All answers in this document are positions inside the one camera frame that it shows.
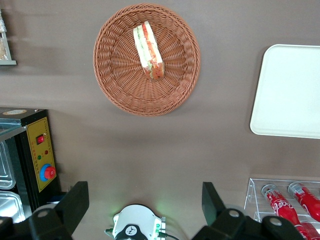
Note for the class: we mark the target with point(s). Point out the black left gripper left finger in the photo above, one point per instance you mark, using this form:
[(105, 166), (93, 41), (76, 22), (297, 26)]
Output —
[(67, 212)]

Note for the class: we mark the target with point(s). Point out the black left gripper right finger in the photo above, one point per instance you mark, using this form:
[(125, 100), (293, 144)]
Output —
[(220, 220)]

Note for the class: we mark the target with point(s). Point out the triangle sandwich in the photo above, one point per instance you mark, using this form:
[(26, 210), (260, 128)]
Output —
[(150, 55)]

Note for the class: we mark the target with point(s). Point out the cream rectangular tray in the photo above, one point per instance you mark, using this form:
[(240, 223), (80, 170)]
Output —
[(287, 95)]

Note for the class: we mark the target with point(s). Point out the round brown wicker basket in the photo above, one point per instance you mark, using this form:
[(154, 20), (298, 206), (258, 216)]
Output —
[(120, 75)]

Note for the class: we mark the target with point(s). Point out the clear acrylic bottle rack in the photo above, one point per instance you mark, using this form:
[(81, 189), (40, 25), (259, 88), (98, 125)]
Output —
[(251, 197)]

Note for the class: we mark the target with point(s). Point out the red knob blue base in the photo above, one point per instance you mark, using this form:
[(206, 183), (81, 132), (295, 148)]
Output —
[(49, 172)]

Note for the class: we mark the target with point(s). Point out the steel food pan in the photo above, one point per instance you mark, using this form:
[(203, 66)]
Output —
[(10, 205), (5, 172)]

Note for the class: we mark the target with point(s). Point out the red cola bottle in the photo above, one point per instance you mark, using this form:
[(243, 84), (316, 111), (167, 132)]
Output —
[(281, 205), (307, 202), (310, 231)]

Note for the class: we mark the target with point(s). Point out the black food warmer yellow panel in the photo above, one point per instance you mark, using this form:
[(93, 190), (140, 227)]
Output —
[(46, 150)]

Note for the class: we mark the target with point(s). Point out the grey display shelf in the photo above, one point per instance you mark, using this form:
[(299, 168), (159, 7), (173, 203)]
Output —
[(7, 62)]

